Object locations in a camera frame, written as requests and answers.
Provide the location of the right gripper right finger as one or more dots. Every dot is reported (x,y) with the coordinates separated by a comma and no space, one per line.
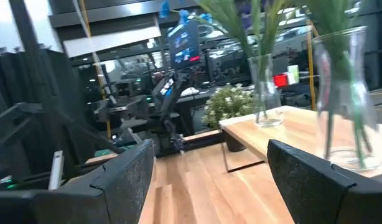
(303,183)

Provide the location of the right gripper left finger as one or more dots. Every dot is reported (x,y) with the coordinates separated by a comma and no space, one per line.
(125,180)

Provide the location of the clear glass vase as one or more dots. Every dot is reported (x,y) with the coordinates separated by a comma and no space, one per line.
(265,93)
(346,93)

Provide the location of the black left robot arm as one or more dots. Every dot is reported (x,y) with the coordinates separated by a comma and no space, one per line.
(169,93)

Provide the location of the wooden shelf with black legs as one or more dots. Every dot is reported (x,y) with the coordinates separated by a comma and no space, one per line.
(290,130)

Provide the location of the dark office desk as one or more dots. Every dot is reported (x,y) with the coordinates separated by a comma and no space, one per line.
(194,96)

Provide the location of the black computer monitor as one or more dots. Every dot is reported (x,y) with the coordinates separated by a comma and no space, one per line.
(184,43)

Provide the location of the red box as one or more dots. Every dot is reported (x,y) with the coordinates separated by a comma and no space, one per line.
(280,81)

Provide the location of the potted green plant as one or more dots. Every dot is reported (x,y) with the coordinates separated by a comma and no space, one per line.
(228,102)

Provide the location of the white container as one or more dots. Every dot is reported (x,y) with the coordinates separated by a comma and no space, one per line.
(293,74)

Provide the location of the black partition panels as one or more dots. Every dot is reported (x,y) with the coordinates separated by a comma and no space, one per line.
(10,93)

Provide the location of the silver metal bracket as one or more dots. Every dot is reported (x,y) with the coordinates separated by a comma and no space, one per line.
(56,169)

